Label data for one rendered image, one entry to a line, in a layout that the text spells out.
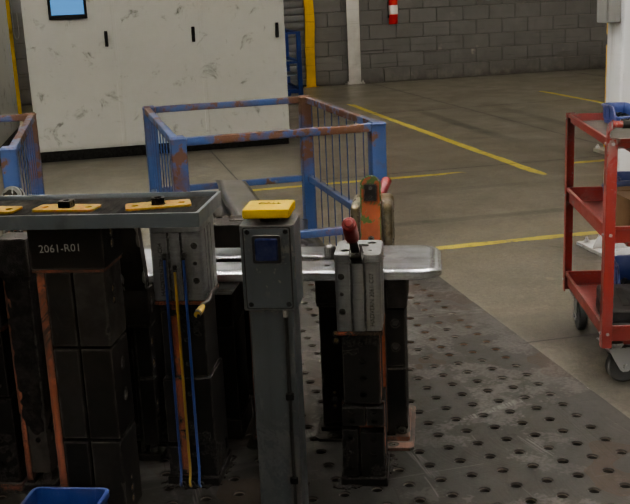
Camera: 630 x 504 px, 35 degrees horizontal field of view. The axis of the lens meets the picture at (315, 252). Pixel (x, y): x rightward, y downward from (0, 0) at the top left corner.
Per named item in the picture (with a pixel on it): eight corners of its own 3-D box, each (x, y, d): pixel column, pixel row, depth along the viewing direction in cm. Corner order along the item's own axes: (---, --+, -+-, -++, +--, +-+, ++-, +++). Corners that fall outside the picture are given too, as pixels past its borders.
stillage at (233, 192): (158, 301, 491) (141, 105, 467) (317, 283, 509) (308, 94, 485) (189, 390, 378) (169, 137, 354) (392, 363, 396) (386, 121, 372)
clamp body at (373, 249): (398, 457, 160) (393, 237, 151) (396, 491, 149) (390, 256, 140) (338, 456, 161) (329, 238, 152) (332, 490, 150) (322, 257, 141)
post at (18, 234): (67, 476, 158) (38, 228, 149) (55, 491, 154) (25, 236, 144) (36, 476, 159) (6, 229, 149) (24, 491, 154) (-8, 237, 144)
